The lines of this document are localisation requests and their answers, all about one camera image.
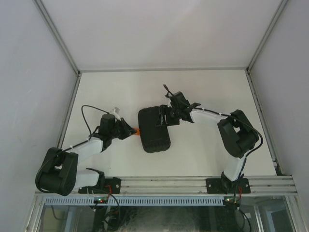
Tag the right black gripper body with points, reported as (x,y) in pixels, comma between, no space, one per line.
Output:
(174,117)

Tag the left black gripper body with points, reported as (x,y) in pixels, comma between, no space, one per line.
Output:
(114,133)

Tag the black plastic tool case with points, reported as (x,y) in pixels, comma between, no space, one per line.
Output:
(154,139)

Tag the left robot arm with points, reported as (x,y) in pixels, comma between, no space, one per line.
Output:
(59,171)

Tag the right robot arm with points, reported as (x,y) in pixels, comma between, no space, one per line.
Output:
(239,137)

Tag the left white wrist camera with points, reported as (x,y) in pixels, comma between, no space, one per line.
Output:
(115,112)

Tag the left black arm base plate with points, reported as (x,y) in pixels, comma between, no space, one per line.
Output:
(101,184)

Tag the blue slotted cable duct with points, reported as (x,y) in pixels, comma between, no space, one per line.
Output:
(136,201)

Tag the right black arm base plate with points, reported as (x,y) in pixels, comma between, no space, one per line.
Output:
(227,185)

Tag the aluminium front rail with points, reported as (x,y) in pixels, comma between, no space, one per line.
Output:
(253,185)

